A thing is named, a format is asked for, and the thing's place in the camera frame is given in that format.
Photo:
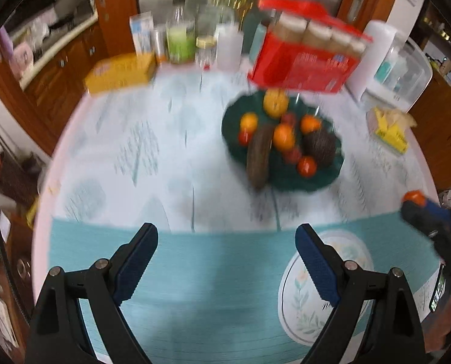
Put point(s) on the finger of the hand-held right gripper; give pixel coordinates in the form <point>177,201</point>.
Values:
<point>435,208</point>
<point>417,216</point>

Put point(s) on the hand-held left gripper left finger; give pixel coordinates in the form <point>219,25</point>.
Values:
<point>134,269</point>

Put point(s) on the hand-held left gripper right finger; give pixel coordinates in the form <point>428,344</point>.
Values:
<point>320,269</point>

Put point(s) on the small red cherry tomato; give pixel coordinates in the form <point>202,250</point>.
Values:
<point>414,197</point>
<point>243,137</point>

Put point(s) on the dark green scalloped plate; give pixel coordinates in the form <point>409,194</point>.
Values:
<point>286,180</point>

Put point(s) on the dark red lychee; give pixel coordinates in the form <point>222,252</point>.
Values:
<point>293,154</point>
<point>289,119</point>

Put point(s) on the large orange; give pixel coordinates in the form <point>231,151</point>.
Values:
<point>284,137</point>

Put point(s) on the small tangerine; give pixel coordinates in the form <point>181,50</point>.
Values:
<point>249,122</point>

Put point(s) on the large yellow pomelo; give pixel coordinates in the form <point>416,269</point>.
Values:
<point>275,102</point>

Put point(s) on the person's right hand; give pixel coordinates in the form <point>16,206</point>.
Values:
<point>443,322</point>

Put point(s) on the yellow tissue pack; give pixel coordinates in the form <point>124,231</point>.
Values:
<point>392,131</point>

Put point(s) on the dark brown bumpy avocado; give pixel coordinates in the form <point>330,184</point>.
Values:
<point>321,147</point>

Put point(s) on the overripe brown banana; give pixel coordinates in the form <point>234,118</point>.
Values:
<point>258,159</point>

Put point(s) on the white countertop sterilizer cabinet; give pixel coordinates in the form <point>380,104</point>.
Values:
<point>396,68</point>

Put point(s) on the red carton of jars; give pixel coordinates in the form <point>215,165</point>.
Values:
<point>305,68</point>

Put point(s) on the yellow cardboard box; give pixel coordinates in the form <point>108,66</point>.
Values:
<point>119,74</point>

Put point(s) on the silver metal can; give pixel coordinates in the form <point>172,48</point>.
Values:
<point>159,45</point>

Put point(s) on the small lidded glass jar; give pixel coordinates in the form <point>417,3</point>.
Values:
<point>205,53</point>

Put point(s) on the green label glass bottle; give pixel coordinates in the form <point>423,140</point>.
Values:
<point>180,41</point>

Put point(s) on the blue and white carton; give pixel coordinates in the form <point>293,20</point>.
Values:
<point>142,34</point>

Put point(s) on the white plastic bottle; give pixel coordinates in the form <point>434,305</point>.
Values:
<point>229,47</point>

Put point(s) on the clear plastic container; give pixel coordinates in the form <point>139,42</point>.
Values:
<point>214,19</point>

